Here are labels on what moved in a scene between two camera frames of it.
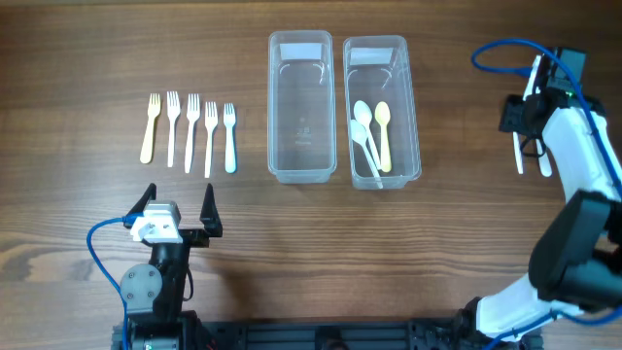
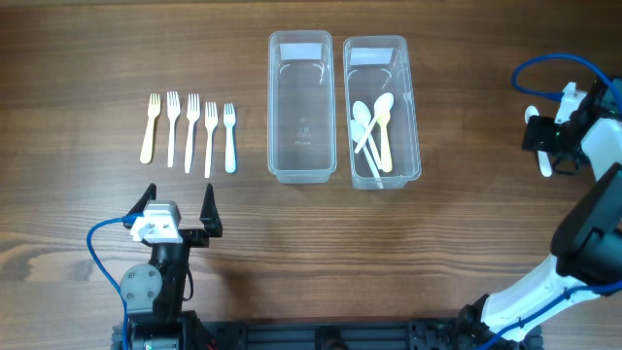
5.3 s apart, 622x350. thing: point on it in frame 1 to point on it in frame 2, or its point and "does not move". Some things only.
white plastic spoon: [518, 153] to [383, 103]
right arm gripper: [507, 122] to [535, 134]
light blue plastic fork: [229, 120] does not move
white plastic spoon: [544, 163] does not move
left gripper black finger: [141, 205] does not move
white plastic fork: [211, 121] does not move
